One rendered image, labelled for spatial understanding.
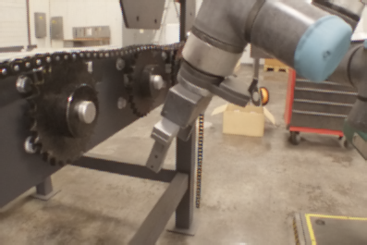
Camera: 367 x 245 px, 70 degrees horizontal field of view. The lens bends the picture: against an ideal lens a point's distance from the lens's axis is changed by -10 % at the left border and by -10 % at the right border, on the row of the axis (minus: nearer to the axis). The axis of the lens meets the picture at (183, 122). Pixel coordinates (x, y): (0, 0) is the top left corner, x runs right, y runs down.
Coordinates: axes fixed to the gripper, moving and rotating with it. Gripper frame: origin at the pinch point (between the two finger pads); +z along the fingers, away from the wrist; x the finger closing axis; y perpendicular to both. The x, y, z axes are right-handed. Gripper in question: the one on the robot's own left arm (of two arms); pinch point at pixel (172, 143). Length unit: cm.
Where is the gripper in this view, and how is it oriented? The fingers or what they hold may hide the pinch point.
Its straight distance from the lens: 56.6
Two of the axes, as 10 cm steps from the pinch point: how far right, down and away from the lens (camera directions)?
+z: -3.5, 7.9, 5.0
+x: -3.8, 3.7, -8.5
